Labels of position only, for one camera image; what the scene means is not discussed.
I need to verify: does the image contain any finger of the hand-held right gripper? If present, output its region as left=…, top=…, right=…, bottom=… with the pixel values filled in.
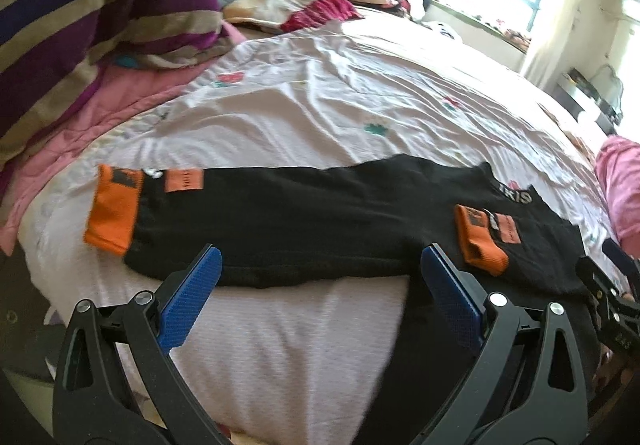
left=601, top=239, right=640, bottom=276
left=575, top=256, right=640, bottom=362

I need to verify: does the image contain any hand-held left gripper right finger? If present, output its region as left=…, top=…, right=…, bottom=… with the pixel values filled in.
left=410, top=244, right=588, bottom=445

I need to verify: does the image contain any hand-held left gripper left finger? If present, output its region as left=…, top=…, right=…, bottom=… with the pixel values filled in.
left=52, top=245, right=233, bottom=445

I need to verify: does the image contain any black garment with orange cuffs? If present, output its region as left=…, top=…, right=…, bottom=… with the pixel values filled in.
left=84, top=156, right=607, bottom=445

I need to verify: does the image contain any pink cloth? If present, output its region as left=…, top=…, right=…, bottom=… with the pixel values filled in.
left=594, top=135, right=640, bottom=258

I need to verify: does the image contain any cluttered side desk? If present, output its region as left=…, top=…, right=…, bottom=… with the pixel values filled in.
left=555, top=65, right=627, bottom=132

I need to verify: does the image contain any pink quilted blanket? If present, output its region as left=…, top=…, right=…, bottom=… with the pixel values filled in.
left=0, top=20, right=246, bottom=256

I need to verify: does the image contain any white flower print bed sheet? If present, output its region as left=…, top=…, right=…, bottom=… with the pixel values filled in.
left=20, top=5, right=621, bottom=445

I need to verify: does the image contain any cream curtain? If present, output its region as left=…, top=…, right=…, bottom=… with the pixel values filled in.
left=520, top=0, right=601, bottom=86

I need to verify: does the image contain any white printed cloth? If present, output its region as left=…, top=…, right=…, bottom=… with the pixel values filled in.
left=429, top=20, right=467, bottom=42

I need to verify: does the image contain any purple striped blanket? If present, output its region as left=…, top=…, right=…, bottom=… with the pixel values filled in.
left=0, top=0, right=223, bottom=166

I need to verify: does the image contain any cream and red pillow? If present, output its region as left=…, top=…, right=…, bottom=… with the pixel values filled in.
left=222, top=0, right=366, bottom=33

